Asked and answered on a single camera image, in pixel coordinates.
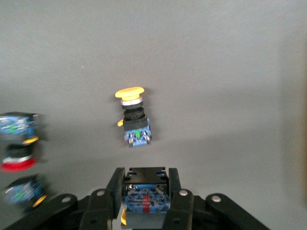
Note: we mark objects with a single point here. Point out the dark grey table cloth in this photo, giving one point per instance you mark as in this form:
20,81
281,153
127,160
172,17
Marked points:
192,72

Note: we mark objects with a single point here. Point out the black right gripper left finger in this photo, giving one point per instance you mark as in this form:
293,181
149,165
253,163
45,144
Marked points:
96,206

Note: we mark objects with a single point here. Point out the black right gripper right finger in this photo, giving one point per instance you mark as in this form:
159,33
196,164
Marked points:
184,208

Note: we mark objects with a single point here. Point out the yellow mushroom push button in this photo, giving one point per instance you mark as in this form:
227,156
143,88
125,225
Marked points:
146,198
136,129

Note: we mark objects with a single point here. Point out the red mushroom push button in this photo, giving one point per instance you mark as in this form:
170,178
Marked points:
16,129
24,194

